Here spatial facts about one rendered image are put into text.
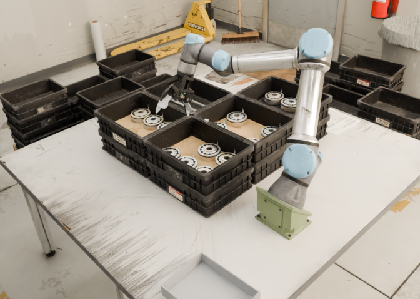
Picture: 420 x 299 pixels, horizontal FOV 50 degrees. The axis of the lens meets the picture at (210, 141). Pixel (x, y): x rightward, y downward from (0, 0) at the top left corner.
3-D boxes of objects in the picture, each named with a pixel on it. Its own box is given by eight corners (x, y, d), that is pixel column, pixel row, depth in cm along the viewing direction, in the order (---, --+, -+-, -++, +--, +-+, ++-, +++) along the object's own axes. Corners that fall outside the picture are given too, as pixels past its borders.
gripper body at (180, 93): (174, 103, 180) (182, 75, 176) (166, 95, 187) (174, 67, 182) (190, 105, 184) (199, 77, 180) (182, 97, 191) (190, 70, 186)
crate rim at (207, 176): (255, 149, 190) (255, 145, 188) (204, 182, 172) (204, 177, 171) (192, 119, 214) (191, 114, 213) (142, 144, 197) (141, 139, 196)
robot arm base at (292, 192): (307, 211, 177) (319, 189, 177) (293, 207, 165) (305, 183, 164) (277, 194, 186) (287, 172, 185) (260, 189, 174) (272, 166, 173)
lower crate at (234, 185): (255, 187, 201) (255, 166, 194) (207, 221, 183) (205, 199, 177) (194, 154, 225) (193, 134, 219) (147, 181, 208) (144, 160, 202)
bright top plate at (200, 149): (225, 149, 200) (225, 148, 199) (209, 159, 194) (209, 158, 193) (209, 141, 206) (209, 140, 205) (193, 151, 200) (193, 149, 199)
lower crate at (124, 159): (194, 154, 225) (192, 134, 219) (147, 181, 208) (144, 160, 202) (145, 127, 250) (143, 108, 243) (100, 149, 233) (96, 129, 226)
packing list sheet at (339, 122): (363, 120, 247) (363, 119, 246) (339, 136, 234) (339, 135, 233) (314, 101, 267) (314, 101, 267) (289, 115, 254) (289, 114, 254)
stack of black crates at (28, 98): (62, 127, 365) (49, 77, 341) (80, 141, 347) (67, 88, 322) (14, 147, 343) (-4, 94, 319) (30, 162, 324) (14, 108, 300)
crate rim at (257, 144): (297, 122, 207) (298, 118, 205) (255, 149, 190) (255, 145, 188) (234, 97, 231) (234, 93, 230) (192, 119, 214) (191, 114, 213)
